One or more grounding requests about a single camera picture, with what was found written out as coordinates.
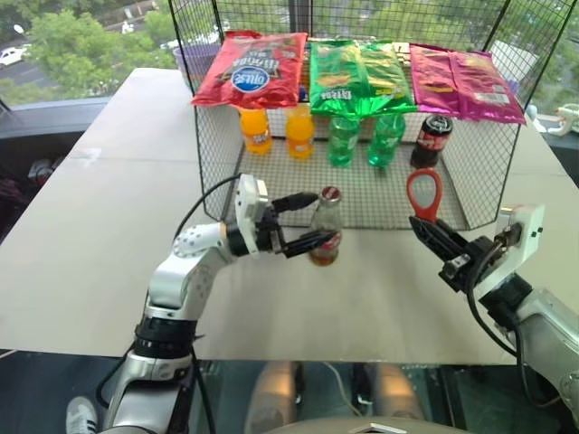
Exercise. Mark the purple bucket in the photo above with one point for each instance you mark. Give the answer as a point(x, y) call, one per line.
point(192, 63)

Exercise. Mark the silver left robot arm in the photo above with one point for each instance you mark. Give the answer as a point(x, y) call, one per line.
point(176, 276)

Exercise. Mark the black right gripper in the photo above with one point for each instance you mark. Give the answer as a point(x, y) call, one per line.
point(472, 267)

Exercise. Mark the green chip bag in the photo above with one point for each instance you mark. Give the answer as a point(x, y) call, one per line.
point(337, 77)
point(389, 72)

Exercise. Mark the white toy figure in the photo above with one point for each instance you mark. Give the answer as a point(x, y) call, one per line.
point(565, 118)

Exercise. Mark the grey rounded robot leg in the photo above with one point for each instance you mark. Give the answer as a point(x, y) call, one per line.
point(393, 393)
point(271, 398)

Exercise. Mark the dark cola bottle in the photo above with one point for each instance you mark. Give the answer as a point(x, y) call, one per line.
point(429, 140)

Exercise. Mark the orange soda bottle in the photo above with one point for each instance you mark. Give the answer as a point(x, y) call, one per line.
point(256, 131)
point(300, 133)

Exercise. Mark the red chip bag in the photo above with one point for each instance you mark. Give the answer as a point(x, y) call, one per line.
point(253, 68)

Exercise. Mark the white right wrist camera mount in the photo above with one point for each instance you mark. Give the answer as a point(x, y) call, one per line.
point(524, 244)

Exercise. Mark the green soda bottle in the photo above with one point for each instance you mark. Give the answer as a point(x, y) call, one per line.
point(343, 142)
point(385, 142)

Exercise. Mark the glass bottle with red cap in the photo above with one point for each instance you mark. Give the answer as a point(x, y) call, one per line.
point(326, 217)

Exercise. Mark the red bottle opener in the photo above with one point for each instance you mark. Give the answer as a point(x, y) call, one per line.
point(410, 192)

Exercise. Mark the white striped sneaker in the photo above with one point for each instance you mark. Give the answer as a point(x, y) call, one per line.
point(80, 416)

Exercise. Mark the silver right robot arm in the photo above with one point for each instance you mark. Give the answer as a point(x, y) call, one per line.
point(543, 316)

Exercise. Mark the magenta chip bag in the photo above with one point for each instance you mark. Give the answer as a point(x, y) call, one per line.
point(484, 86)
point(429, 77)

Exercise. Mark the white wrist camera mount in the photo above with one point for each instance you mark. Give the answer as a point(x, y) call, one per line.
point(524, 244)
point(249, 192)

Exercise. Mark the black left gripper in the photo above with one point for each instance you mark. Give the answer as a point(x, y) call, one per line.
point(270, 233)

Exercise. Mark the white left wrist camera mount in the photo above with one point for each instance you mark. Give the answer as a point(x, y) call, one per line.
point(249, 192)

